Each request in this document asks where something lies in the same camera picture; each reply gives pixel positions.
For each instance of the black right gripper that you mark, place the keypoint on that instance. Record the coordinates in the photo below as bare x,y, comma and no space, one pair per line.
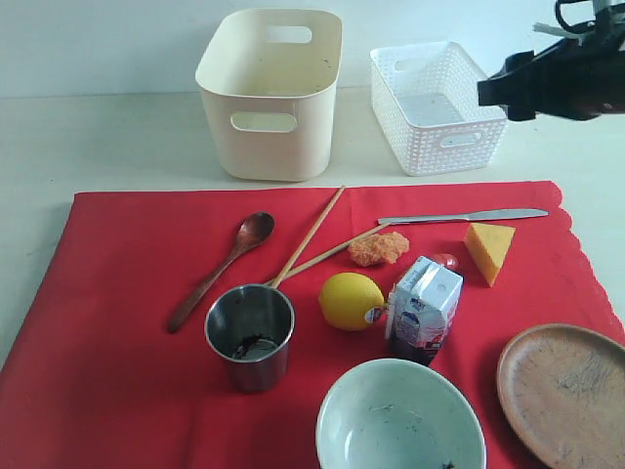
572,80

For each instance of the yellow cheese wedge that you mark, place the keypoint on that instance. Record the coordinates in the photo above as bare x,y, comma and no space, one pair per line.
488,246

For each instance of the orange fried food piece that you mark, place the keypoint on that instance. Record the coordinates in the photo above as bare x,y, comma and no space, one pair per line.
377,249

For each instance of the small milk carton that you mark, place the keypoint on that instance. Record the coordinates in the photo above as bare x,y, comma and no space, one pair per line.
420,310

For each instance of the yellow lemon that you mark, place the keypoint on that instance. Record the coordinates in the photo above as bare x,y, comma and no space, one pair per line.
351,301

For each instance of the white perforated plastic basket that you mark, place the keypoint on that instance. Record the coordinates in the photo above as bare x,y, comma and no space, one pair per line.
425,99

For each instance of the silver table knife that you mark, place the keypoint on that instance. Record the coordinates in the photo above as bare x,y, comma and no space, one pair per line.
478,216

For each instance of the red cherry tomato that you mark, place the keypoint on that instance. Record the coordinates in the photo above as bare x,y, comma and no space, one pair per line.
446,260

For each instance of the wooden chopstick flat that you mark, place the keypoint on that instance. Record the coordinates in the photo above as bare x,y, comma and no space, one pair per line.
334,250

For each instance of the cream plastic bin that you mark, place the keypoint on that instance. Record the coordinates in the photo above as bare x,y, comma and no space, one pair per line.
267,82

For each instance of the brown wooden spoon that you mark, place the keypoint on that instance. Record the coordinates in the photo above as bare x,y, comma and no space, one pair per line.
253,232

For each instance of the wooden chopstick steep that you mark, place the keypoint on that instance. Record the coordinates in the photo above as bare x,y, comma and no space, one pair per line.
274,283

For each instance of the brown wooden plate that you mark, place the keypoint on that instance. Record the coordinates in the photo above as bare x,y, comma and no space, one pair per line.
561,388

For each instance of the pale green ceramic bowl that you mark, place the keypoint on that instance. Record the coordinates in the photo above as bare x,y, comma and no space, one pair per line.
392,413

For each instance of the stainless steel cup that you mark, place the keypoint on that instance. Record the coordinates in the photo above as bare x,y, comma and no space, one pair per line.
249,327

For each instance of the red tablecloth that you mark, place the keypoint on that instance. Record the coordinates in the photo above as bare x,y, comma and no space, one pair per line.
94,380

